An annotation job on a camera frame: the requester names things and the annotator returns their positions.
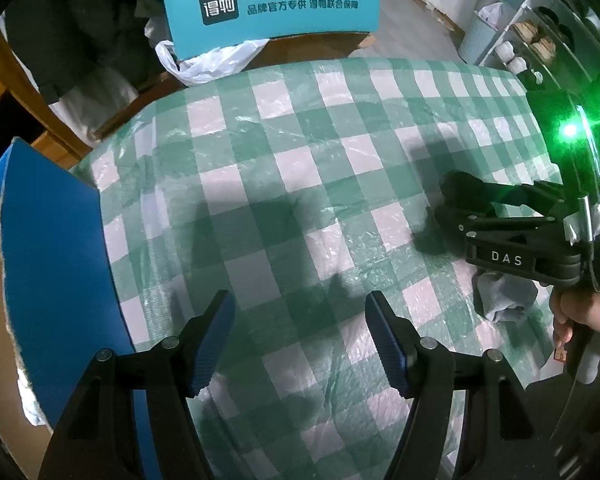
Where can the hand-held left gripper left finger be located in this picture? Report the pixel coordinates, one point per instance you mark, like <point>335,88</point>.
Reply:
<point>215,345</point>

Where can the dark jacket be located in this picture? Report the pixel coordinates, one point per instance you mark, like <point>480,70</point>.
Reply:
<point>80,25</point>

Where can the wooden cabinet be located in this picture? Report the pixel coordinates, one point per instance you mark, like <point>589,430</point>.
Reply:
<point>10,85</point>

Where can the brown shoe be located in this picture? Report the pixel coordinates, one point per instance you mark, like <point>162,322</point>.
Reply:
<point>525,27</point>
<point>542,48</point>

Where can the light blue bin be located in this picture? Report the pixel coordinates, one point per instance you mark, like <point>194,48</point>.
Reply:
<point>475,40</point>

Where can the white shelf rack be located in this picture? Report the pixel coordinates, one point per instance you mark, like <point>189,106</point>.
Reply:
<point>510,27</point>

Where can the green checkered tablecloth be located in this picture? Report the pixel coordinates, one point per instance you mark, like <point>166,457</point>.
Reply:
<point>305,160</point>

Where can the white plastic bag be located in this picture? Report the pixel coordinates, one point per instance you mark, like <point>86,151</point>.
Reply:
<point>205,65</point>

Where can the blue cardboard box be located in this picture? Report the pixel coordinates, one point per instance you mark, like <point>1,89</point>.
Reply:
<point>55,260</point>

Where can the teal printed cardboard box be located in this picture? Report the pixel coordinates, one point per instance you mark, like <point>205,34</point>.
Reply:
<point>280,20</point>

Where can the white bin liner bag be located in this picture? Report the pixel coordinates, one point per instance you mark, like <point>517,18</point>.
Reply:
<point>495,12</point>

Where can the white fabric bundle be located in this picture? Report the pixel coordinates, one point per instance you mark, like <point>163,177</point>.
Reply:
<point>95,105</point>

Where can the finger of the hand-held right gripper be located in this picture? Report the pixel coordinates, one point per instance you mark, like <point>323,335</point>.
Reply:
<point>455,217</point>
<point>462,186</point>

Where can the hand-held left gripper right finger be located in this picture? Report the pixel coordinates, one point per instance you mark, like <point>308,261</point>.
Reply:
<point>387,345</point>

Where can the white bottle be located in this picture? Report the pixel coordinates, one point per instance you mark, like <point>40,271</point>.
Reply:
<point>518,65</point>
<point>504,52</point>

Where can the grey cloth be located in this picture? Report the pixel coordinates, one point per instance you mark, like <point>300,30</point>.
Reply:
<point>505,300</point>

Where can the person's right hand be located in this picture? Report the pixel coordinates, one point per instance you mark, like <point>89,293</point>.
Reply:
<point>595,310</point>

